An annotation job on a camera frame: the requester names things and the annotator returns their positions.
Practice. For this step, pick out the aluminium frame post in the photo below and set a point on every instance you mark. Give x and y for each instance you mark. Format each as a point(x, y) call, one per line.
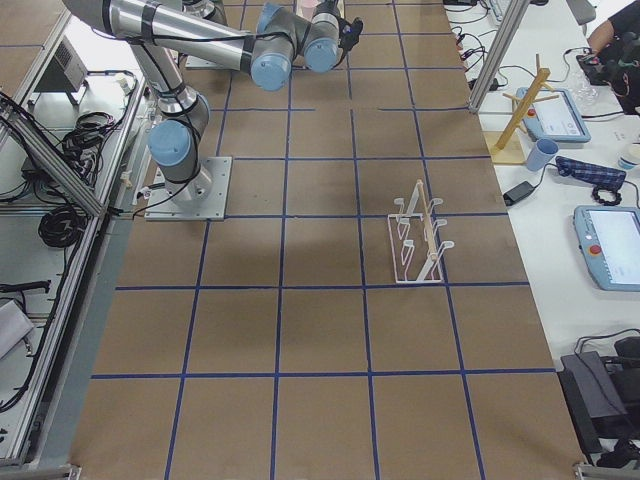
point(505, 34)

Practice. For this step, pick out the white paper cup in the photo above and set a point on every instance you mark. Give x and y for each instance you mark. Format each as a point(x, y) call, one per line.
point(629, 157)

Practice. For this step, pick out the near teach pendant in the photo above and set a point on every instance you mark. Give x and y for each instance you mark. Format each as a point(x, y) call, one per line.
point(608, 239)

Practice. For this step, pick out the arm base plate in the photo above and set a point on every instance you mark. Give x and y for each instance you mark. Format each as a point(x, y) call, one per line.
point(196, 63)
point(204, 198)

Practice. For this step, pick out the wooden cup tree stand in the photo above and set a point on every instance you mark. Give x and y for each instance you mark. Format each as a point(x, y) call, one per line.
point(502, 148)

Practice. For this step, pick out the black power adapter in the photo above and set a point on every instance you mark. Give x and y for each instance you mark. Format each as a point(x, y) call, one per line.
point(518, 193)

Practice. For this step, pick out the blue checkered cloth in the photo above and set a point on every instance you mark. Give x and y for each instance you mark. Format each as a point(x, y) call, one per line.
point(599, 176)

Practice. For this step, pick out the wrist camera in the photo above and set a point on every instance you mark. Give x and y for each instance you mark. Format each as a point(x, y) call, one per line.
point(350, 33)

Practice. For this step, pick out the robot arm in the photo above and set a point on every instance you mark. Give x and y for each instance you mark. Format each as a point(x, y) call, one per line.
point(155, 31)

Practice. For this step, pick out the white wire cup rack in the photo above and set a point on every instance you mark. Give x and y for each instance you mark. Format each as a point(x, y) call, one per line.
point(416, 250)

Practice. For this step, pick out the far teach pendant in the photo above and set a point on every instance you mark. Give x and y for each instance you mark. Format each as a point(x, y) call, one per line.
point(555, 116)

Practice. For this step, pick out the teach pendant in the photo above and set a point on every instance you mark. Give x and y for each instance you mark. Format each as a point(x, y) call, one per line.
point(608, 239)
point(555, 116)

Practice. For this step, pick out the blue cup on desk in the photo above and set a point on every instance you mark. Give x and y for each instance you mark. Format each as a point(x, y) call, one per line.
point(541, 153)

